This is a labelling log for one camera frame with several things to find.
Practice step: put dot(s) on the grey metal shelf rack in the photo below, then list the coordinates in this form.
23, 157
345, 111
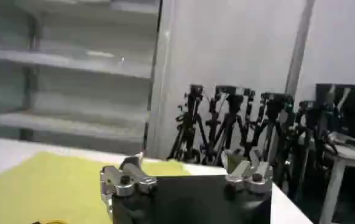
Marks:
68, 73

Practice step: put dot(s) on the white side table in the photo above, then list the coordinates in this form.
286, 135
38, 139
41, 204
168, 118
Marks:
344, 170

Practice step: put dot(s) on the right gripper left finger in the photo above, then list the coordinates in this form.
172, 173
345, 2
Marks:
129, 179

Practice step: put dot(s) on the yellow cloth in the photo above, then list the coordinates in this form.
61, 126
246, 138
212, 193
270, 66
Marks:
53, 188

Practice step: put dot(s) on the black monitor screen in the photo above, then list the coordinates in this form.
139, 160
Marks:
347, 109

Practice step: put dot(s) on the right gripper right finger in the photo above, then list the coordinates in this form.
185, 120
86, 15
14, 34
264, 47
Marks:
250, 178

